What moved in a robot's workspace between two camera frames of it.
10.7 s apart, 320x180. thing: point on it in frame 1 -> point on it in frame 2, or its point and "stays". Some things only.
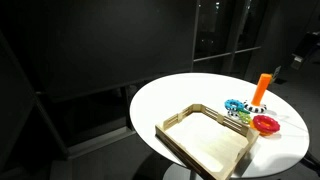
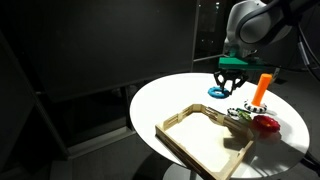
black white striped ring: [233, 113] stays
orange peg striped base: [256, 106] stays
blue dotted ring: [237, 103] -> [216, 92]
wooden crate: [210, 143] stays
